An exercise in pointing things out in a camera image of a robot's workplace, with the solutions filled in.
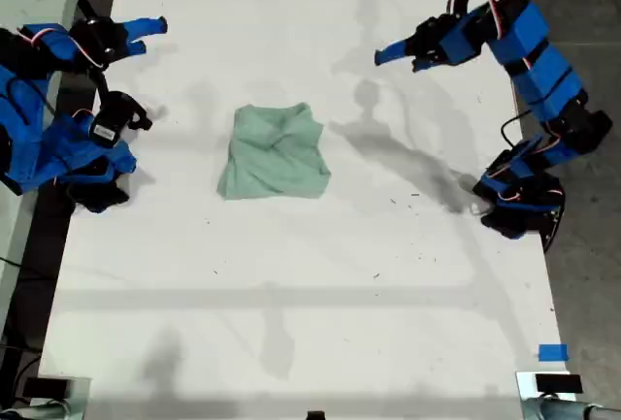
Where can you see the silver metal bracket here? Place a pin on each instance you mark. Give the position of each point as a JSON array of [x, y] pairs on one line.
[[525, 396], [80, 400]]

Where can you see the small black box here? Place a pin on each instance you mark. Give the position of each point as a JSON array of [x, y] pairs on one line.
[[558, 383], [47, 387]]

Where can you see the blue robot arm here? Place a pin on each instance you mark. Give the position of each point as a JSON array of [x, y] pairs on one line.
[[538, 66], [53, 158]]

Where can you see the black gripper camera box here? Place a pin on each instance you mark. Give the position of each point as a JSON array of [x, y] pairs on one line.
[[116, 119]]

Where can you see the pale grey tube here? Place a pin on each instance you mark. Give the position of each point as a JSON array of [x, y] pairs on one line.
[[582, 411], [34, 411]]

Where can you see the long blue-taped gripper finger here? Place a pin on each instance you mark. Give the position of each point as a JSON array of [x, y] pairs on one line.
[[145, 27]]

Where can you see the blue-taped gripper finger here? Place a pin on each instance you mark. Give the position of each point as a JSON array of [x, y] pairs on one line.
[[424, 63], [394, 52]]

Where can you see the square blue tape patch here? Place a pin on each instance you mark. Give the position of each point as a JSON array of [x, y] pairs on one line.
[[553, 353]]

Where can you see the black stand leg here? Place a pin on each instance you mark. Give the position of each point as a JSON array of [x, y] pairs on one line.
[[92, 3]]

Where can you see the short blue-taped gripper finger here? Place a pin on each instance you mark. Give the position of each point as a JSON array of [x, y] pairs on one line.
[[137, 48]]

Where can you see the pale green T-shirt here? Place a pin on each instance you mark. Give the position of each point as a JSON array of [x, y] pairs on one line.
[[276, 163]]

